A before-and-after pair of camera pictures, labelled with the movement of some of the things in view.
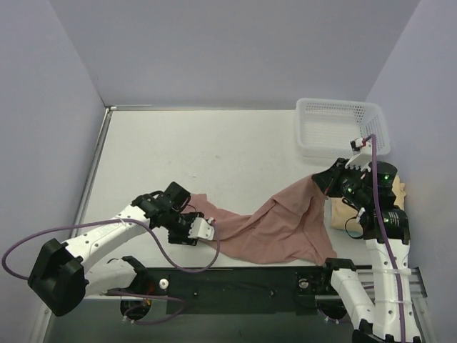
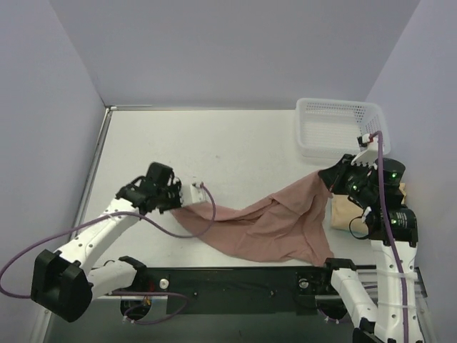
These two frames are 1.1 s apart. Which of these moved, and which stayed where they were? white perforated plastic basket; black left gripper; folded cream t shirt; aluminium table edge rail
Moved: black left gripper
Stayed: white perforated plastic basket; aluminium table edge rail; folded cream t shirt
